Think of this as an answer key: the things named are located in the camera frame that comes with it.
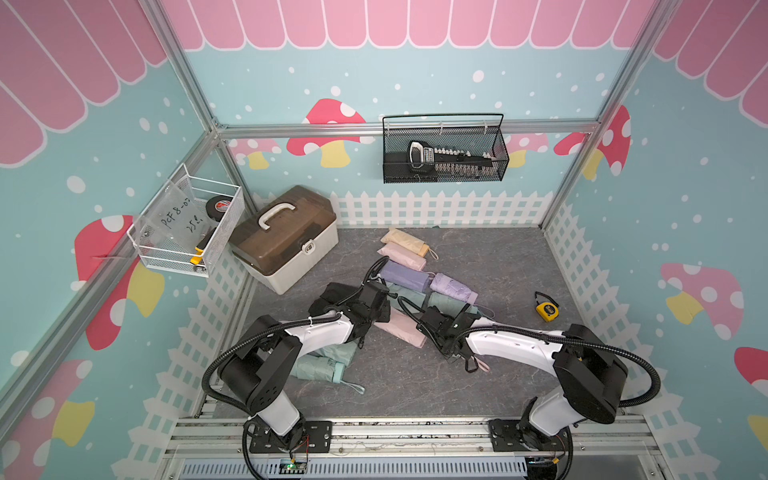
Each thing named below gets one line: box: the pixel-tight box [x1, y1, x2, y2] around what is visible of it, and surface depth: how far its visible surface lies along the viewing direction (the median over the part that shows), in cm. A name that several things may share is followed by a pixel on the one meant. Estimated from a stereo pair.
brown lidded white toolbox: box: [228, 185, 340, 295], surface depth 97 cm
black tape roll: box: [205, 195, 233, 222], surface depth 82 cm
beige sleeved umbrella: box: [380, 227, 439, 260], surface depth 114 cm
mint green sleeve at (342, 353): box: [312, 338, 361, 367], surface depth 88 cm
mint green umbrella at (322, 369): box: [290, 356, 366, 395], surface depth 83 cm
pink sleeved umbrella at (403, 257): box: [377, 243, 427, 272], surface depth 111 cm
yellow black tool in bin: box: [190, 227, 217, 270], surface depth 65 cm
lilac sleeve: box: [380, 260, 435, 293], surface depth 104 cm
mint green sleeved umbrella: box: [427, 292, 480, 318], surface depth 98 cm
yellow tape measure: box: [534, 291, 560, 323], surface depth 96 cm
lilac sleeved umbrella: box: [430, 273, 479, 305], surface depth 101 cm
